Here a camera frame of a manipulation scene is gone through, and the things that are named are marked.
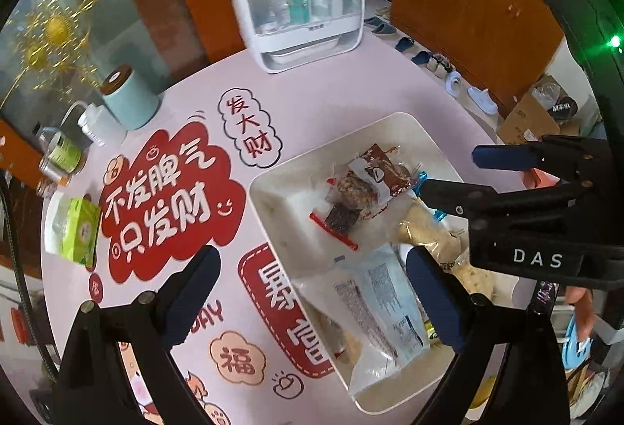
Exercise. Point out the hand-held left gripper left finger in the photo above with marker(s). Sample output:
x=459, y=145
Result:
x=195, y=293

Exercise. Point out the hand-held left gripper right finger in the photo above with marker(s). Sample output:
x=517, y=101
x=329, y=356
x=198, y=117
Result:
x=436, y=298

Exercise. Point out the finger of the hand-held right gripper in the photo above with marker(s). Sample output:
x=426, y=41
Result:
x=497, y=157
x=453, y=196

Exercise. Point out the clear packet of yellow cakes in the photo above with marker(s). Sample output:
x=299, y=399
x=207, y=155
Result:
x=424, y=225

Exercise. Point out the clear packet of white crackers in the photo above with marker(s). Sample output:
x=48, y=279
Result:
x=475, y=281

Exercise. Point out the light blue snack packet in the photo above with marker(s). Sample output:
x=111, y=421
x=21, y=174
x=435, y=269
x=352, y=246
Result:
x=380, y=298

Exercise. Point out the dark brown snack packet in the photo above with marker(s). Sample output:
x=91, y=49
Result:
x=390, y=162

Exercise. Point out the brown nutty snack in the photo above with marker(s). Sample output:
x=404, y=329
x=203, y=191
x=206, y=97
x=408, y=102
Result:
x=356, y=196

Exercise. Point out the dark snack packet red strip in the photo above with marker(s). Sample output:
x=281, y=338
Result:
x=339, y=218

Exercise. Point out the white plastic bin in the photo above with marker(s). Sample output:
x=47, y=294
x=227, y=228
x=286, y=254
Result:
x=282, y=210

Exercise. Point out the person's right hand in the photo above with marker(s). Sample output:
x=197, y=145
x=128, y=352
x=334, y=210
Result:
x=582, y=308

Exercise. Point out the cardboard box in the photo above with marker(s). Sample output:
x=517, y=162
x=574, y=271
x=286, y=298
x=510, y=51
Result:
x=521, y=118

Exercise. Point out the row of shoes and slippers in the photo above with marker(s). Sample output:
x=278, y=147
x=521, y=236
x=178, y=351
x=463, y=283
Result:
x=480, y=98

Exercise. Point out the light blue object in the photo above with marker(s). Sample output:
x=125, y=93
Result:
x=575, y=352

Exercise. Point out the green tissue box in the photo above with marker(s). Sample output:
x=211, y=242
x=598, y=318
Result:
x=80, y=230

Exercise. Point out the wooden cabinet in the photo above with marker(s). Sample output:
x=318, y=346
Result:
x=463, y=15

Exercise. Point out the metal can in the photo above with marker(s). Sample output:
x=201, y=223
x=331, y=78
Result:
x=53, y=172

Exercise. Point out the white squeeze bottle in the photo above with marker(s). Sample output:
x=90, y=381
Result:
x=97, y=127

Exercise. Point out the glass bottle green label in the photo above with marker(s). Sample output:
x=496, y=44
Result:
x=63, y=152

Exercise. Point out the teal canister brown lid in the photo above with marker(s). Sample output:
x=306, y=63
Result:
x=131, y=106

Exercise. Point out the wooden framed glass door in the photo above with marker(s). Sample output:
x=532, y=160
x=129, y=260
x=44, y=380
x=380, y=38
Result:
x=146, y=15

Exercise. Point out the gold door ornament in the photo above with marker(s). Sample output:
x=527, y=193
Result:
x=56, y=30

